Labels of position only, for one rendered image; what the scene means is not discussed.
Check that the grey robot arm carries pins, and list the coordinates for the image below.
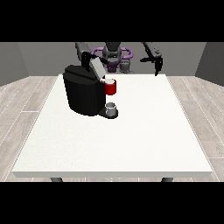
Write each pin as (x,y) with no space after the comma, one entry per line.
(81,47)
(153,49)

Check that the black coffee machine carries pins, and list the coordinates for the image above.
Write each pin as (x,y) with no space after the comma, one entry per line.
(81,93)

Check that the grey robot trunk purple rings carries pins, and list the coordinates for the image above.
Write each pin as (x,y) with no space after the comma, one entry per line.
(112,50)

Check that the red pod holder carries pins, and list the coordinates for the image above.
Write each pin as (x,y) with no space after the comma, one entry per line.
(110,88)

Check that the small grey cup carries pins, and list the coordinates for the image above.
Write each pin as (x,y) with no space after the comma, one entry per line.
(110,109)

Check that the small grey coffee pod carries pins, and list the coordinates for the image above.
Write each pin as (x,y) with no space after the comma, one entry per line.
(124,67)

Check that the pale grey machine lid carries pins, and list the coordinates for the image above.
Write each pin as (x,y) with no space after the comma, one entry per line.
(97,68)

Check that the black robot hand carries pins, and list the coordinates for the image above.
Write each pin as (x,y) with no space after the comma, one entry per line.
(157,59)
(85,59)

